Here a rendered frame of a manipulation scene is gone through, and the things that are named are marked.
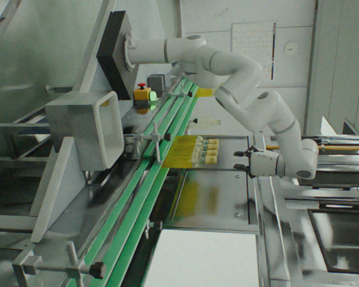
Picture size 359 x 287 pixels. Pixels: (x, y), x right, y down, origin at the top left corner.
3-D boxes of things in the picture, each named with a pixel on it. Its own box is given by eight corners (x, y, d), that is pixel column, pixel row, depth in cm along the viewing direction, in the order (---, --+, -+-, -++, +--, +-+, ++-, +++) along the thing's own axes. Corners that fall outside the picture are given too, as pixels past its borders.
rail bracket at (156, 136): (139, 165, 121) (172, 165, 119) (134, 123, 115) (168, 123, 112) (142, 161, 124) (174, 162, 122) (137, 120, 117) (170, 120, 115)
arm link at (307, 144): (317, 158, 107) (319, 137, 113) (284, 154, 112) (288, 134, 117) (314, 184, 118) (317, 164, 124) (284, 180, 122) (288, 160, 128)
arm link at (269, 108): (271, 105, 117) (241, 134, 117) (239, 61, 108) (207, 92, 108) (300, 117, 102) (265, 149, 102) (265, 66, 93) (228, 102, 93)
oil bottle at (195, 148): (151, 162, 139) (200, 162, 136) (150, 150, 137) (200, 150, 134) (154, 156, 145) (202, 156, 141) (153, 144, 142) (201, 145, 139)
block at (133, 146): (121, 160, 122) (139, 160, 120) (118, 137, 118) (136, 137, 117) (124, 156, 125) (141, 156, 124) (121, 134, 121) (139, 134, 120)
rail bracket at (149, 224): (121, 240, 105) (161, 243, 103) (118, 223, 102) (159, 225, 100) (125, 233, 109) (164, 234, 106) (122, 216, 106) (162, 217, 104)
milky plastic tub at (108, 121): (82, 171, 104) (107, 171, 102) (68, 104, 95) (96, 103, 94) (102, 148, 120) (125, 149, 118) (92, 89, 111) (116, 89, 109)
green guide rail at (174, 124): (142, 157, 125) (162, 157, 123) (142, 155, 124) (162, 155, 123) (196, 70, 283) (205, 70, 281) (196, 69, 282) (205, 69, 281)
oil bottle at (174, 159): (148, 168, 134) (199, 168, 130) (146, 155, 132) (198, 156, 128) (151, 162, 139) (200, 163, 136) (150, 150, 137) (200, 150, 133)
